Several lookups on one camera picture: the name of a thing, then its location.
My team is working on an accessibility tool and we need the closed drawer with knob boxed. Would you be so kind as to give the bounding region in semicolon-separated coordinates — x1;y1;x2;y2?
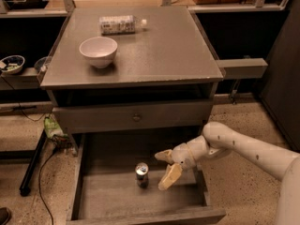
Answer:
52;99;213;134

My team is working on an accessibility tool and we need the black floor cable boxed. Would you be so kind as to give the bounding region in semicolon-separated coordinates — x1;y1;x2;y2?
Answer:
37;145;60;225

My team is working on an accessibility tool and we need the brown shoe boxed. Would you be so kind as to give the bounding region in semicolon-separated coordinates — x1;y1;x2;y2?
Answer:
0;207;11;225

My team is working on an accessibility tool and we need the black metal bar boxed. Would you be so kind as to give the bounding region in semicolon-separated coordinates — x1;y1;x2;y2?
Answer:
19;131;47;197

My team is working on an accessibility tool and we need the open bottom drawer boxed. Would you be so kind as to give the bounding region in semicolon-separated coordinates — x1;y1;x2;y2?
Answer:
67;127;226;225

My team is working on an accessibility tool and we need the plastic water bottle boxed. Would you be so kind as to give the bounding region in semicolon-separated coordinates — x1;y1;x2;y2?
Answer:
98;15;147;36

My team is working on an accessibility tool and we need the white bowl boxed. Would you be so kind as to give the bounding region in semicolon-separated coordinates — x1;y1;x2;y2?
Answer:
79;37;118;68

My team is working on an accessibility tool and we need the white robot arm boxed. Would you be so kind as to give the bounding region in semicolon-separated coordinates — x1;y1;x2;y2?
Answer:
155;122;300;225

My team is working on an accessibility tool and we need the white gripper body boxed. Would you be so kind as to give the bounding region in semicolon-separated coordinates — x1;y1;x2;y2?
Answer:
172;143;196;170

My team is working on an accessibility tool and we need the blue patterned bowl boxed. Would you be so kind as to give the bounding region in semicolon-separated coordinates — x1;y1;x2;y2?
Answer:
0;55;25;75

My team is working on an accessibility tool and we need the green snack bag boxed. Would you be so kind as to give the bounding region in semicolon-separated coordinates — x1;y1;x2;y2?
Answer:
44;116;66;139

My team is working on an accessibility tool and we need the small glass bowl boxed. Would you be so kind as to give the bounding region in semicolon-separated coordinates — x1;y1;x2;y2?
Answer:
34;56;52;73

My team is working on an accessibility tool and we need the redbull can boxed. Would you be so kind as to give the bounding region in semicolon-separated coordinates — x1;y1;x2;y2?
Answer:
135;162;149;188

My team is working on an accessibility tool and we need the grey side shelf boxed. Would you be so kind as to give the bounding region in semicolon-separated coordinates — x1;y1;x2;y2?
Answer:
217;58;268;80

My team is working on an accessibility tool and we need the grey drawer cabinet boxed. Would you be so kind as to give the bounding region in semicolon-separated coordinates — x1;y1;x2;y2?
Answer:
37;6;227;157

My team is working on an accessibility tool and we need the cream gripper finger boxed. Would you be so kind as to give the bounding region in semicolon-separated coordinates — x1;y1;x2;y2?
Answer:
158;163;183;190
155;149;173;164

